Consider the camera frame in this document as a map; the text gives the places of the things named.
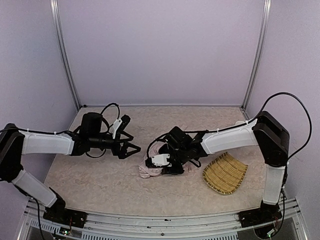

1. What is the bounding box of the pink and black folding umbrella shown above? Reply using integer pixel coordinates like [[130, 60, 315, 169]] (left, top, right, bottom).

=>
[[139, 126, 201, 179]]

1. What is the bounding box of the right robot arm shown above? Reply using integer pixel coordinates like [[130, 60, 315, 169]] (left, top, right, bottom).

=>
[[157, 112, 290, 222]]

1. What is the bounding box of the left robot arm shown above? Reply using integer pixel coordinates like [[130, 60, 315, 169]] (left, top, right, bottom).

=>
[[0, 112, 141, 223]]

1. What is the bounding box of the woven bamboo tray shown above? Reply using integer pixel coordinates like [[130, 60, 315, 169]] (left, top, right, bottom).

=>
[[202, 152, 248, 195]]

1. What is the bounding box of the white and blue cup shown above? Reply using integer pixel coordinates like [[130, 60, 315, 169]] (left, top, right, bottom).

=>
[[235, 121, 246, 126]]

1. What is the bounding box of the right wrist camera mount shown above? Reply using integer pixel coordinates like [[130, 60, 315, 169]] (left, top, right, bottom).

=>
[[145, 153, 171, 168]]

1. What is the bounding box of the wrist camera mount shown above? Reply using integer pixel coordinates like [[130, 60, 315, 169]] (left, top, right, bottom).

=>
[[145, 153, 171, 168], [109, 114, 131, 139]]

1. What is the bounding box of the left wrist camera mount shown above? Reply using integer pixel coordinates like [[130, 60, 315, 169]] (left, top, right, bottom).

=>
[[109, 114, 131, 139]]

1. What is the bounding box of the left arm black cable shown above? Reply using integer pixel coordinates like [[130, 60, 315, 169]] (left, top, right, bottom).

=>
[[99, 101, 122, 126]]

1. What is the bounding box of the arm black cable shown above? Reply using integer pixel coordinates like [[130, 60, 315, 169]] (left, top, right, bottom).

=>
[[99, 101, 122, 126], [258, 91, 313, 161]]

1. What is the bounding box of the aluminium front rail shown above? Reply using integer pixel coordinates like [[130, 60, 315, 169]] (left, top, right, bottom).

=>
[[18, 197, 307, 240]]

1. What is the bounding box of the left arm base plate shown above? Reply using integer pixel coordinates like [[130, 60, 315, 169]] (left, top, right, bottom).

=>
[[43, 208, 88, 229]]

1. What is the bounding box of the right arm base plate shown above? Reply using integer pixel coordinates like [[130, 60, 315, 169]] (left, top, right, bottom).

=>
[[238, 208, 282, 228]]

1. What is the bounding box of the left aluminium corner post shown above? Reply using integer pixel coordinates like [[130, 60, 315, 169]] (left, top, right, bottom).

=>
[[49, 0, 82, 111]]

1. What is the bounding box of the aluminium corner post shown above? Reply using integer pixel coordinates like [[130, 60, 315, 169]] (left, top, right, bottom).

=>
[[241, 0, 272, 112], [49, 0, 82, 111]]

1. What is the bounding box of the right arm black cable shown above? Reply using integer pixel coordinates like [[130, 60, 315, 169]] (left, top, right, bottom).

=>
[[258, 91, 313, 161]]

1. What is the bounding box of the right aluminium corner post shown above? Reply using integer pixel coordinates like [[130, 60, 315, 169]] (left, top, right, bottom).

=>
[[241, 0, 272, 112]]

